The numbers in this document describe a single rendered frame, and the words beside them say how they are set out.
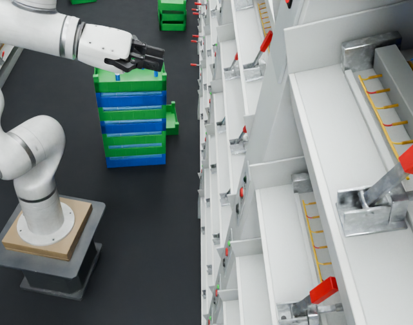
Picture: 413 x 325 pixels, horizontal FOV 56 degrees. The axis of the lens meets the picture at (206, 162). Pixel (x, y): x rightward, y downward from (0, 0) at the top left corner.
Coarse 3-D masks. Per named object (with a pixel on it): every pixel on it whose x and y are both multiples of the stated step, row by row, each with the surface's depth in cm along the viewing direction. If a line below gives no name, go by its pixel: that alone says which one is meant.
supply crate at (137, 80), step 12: (96, 72) 168; (108, 72) 173; (132, 72) 174; (144, 72) 175; (96, 84) 160; (108, 84) 161; (120, 84) 162; (132, 84) 163; (144, 84) 164; (156, 84) 165
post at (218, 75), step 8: (224, 0) 106; (224, 8) 107; (224, 16) 108; (232, 16) 108; (224, 24) 110; (216, 64) 120; (216, 72) 122; (208, 120) 144; (208, 144) 146; (208, 152) 149; (200, 184) 173; (200, 216) 181
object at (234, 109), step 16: (224, 32) 112; (224, 48) 111; (224, 64) 106; (224, 80) 101; (240, 80) 100; (224, 96) 97; (240, 96) 95; (240, 112) 91; (240, 128) 88; (240, 160) 82
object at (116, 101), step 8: (96, 96) 165; (120, 96) 167; (128, 96) 167; (136, 96) 168; (144, 96) 168; (152, 96) 169; (160, 96) 170; (104, 104) 168; (112, 104) 169; (120, 104) 170; (128, 104) 171; (136, 104) 171; (144, 104) 172; (152, 104) 173; (160, 104) 174
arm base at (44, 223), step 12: (24, 204) 121; (36, 204) 120; (48, 204) 123; (60, 204) 131; (24, 216) 127; (36, 216) 124; (48, 216) 126; (60, 216) 132; (72, 216) 139; (24, 228) 133; (36, 228) 129; (48, 228) 130; (60, 228) 134; (72, 228) 136; (24, 240) 130; (36, 240) 130; (48, 240) 131; (60, 240) 132
